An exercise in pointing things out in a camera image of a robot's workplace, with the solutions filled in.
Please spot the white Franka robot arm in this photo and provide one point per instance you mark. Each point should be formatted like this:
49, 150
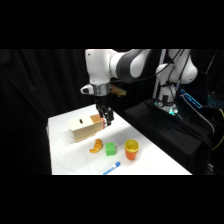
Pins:
100, 65

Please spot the small green light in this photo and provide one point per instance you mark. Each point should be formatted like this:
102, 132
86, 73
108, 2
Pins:
173, 111

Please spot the green cube block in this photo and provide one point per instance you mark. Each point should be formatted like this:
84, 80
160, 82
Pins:
110, 149

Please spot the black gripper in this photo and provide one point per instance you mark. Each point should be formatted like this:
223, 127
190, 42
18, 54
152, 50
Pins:
101, 100

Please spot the blue glowing device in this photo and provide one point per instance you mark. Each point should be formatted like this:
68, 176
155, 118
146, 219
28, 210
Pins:
191, 98

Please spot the black cloth covered stand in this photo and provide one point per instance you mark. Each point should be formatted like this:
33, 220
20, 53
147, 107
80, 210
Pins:
166, 136

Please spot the blue and white marker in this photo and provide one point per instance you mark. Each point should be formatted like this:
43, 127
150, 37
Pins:
111, 168

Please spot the black curtain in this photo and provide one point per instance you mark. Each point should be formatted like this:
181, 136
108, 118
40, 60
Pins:
33, 86

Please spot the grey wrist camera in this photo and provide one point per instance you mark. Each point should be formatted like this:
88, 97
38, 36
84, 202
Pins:
86, 89

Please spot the light wooden drawer box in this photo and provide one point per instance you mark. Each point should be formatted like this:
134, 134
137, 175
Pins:
80, 128

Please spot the cyan lit electronics box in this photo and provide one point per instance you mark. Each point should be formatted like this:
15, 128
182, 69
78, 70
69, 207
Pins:
215, 100

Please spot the orange cup with yellow inside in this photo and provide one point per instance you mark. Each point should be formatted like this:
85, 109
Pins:
131, 151

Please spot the wooden drawer with red front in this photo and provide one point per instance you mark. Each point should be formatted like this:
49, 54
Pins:
97, 122

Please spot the toy croissant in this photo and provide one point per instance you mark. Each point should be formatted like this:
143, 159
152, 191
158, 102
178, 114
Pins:
97, 146

